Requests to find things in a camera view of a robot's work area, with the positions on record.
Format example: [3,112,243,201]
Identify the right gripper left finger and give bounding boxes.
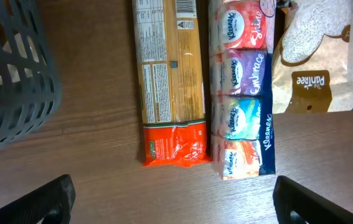
[0,174,76,224]

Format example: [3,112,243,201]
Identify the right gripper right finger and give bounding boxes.
[273,175,353,224]

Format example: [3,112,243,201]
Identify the beige Pantree rice bag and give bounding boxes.
[272,0,353,114]

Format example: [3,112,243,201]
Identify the Kleenex tissue multipack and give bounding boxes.
[209,0,276,180]

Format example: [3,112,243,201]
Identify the orange spaghetti packet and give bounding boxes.
[131,0,210,167]

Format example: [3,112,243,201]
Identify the grey plastic basket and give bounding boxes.
[0,0,62,149]

